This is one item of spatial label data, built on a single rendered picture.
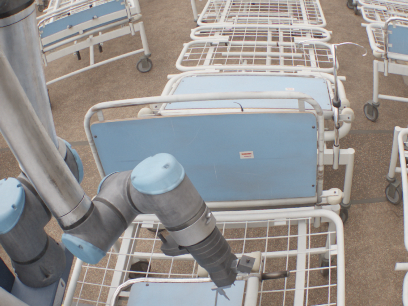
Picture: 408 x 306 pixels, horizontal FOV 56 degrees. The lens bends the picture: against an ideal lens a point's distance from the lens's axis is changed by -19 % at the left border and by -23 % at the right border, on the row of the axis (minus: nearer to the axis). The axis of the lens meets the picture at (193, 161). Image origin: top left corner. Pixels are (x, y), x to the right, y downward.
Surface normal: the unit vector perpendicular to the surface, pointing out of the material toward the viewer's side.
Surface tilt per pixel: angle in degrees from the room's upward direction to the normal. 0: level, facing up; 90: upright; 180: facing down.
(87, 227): 70
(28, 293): 0
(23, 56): 99
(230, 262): 63
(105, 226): 58
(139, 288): 5
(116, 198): 31
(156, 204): 84
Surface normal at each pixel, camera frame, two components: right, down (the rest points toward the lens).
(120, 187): -0.70, -0.26
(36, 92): 0.83, 0.39
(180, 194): 0.57, 0.03
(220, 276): -0.43, 0.26
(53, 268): 0.74, -0.05
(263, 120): -0.14, 0.66
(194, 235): 0.10, 0.38
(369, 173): -0.16, -0.76
